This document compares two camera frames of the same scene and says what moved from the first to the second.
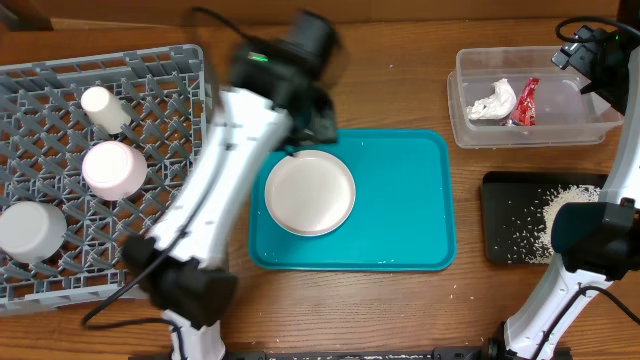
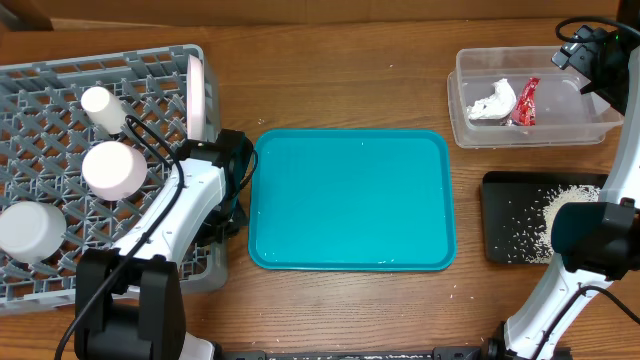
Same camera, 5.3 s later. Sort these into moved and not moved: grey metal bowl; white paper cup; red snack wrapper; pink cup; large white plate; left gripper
Moved: left gripper; large white plate
Not moved: red snack wrapper; grey metal bowl; white paper cup; pink cup
